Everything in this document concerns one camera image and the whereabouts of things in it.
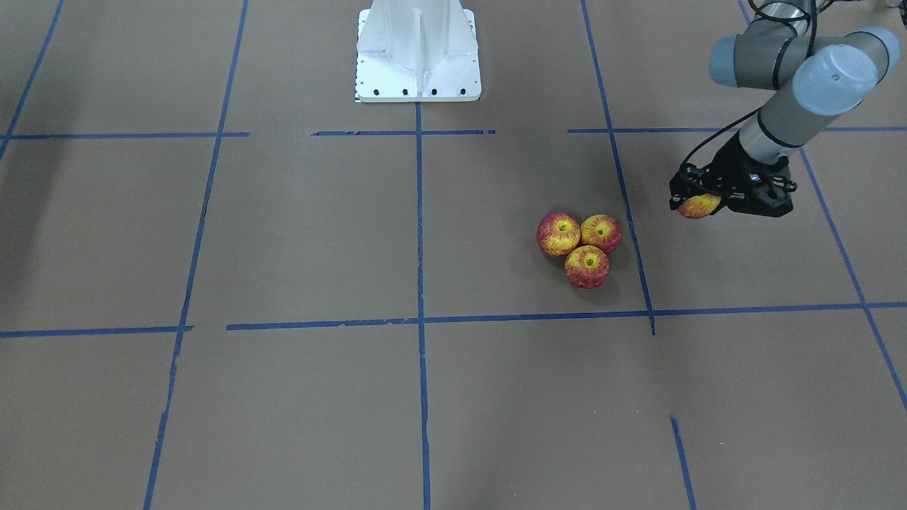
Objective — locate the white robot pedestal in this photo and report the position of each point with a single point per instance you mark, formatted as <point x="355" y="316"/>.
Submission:
<point x="417" y="51"/>

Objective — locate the red yellow apple front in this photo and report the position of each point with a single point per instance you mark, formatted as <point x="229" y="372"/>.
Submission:
<point x="587" y="267"/>

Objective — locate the red yellow apple rear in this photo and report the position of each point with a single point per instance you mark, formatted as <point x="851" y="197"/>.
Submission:
<point x="601" y="231"/>

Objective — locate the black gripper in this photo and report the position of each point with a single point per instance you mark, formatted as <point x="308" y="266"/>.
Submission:
<point x="724" y="168"/>

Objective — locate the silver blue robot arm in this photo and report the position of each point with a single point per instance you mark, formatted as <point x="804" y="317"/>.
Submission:
<point x="813" y="82"/>

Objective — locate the lone red yellow apple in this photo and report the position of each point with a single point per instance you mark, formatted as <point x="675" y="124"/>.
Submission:
<point x="700" y="206"/>

